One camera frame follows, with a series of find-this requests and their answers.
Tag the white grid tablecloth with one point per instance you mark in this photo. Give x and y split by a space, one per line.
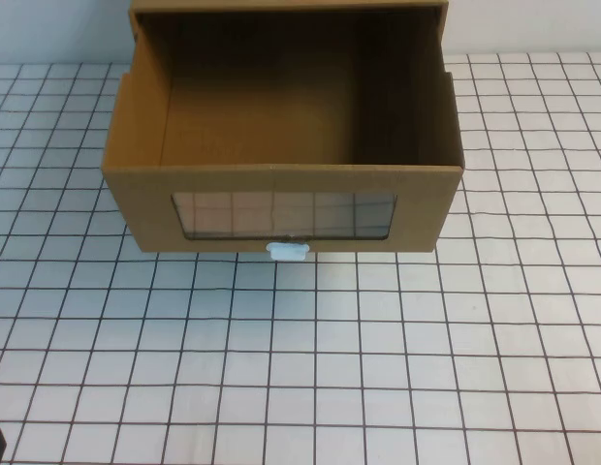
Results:
300 363

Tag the cardboard shoe box drawer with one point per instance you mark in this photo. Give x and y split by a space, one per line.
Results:
136 203

